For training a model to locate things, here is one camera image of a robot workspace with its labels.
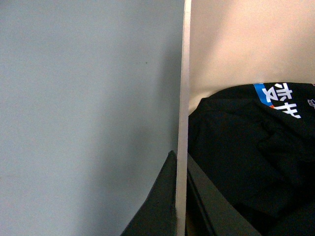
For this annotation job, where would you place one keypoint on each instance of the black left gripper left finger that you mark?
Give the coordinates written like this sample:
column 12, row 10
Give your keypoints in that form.
column 157, row 215

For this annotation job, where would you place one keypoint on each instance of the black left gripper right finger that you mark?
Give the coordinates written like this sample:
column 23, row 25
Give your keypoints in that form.
column 217, row 215

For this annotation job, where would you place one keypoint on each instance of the beige plastic laundry hamper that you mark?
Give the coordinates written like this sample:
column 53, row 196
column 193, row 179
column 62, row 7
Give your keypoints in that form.
column 247, row 42

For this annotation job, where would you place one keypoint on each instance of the black printed garment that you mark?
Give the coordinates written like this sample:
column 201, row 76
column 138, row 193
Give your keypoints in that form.
column 256, row 143

